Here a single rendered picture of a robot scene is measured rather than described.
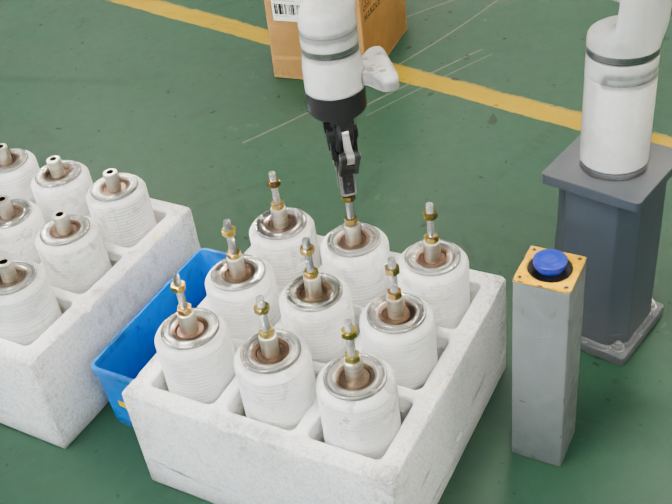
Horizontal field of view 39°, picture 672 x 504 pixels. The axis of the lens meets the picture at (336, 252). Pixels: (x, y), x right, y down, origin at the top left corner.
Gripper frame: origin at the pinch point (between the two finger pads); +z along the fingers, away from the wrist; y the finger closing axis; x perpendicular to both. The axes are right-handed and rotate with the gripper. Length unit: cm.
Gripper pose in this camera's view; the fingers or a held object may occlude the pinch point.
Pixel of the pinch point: (346, 180)
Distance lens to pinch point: 126.5
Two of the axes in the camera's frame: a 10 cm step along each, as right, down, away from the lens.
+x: 9.7, -2.1, 0.9
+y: 2.0, 5.9, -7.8
